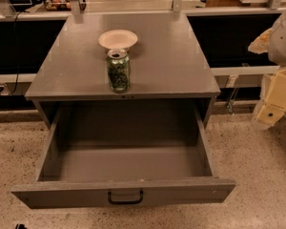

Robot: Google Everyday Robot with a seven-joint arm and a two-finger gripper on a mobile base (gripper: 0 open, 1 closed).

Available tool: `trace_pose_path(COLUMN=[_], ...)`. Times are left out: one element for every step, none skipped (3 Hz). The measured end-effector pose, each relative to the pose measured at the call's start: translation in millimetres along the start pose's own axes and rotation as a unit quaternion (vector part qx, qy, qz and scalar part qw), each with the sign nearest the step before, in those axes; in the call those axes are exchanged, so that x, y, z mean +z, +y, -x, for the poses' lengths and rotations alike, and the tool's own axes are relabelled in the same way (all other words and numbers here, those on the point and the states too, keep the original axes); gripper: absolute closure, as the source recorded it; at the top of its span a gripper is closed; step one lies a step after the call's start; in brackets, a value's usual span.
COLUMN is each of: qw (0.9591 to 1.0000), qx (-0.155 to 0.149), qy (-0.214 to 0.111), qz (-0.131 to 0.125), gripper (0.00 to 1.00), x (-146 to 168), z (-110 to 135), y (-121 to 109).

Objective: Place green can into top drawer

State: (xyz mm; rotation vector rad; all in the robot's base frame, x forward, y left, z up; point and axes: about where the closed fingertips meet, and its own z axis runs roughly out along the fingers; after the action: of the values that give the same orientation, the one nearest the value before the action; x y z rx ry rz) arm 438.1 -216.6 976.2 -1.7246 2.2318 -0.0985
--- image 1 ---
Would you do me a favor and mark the open grey top drawer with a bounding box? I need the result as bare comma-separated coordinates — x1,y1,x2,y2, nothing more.
11,100,235,209

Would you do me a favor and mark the white paper bowl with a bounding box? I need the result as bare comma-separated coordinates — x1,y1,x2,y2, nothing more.
98,30,138,52

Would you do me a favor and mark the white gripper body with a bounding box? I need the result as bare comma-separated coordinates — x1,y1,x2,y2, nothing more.
261,68,286,113

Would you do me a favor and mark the green soda can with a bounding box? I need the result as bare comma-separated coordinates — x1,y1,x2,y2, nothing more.
107,50,130,93

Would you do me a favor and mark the black drawer handle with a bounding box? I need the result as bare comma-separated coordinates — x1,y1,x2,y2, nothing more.
108,190,144,205

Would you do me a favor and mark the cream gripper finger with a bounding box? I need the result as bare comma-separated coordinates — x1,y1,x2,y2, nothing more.
248,29,273,54
251,100,285,130

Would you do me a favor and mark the grey cabinet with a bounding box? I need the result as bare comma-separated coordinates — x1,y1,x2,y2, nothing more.
26,12,219,121

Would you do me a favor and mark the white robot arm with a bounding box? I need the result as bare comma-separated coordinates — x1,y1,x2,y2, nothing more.
248,10,286,130

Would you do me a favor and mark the metal bracket on rail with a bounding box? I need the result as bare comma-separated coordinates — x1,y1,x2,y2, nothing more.
226,75,239,115

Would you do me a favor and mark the black cable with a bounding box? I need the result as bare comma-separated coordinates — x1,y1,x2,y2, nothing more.
9,10,23,95

